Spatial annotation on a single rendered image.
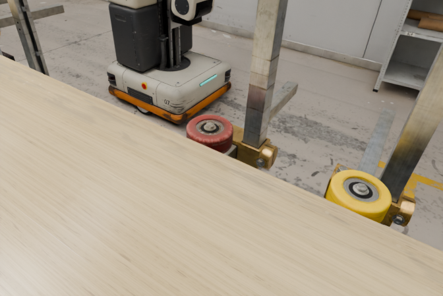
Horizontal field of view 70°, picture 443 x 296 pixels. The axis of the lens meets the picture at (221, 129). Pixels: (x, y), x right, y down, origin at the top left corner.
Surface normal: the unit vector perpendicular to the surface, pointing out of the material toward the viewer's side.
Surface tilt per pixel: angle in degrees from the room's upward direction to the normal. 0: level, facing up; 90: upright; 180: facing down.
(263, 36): 90
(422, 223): 0
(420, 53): 90
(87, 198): 0
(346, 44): 90
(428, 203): 0
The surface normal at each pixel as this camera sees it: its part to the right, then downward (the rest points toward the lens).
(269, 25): -0.54, 0.47
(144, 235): 0.04, -0.81
